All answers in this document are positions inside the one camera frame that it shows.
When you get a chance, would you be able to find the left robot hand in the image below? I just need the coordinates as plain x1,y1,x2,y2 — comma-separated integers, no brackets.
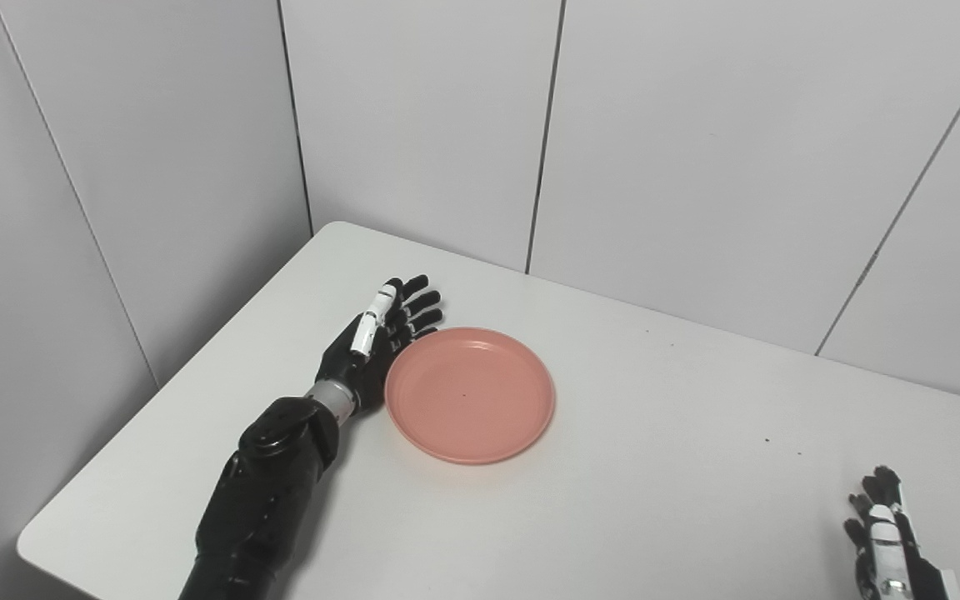
314,274,445,414

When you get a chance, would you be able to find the pink round plate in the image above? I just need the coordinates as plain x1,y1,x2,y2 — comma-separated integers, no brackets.
384,327,557,466

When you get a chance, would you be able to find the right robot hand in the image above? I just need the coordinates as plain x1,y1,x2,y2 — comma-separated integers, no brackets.
842,465,960,600

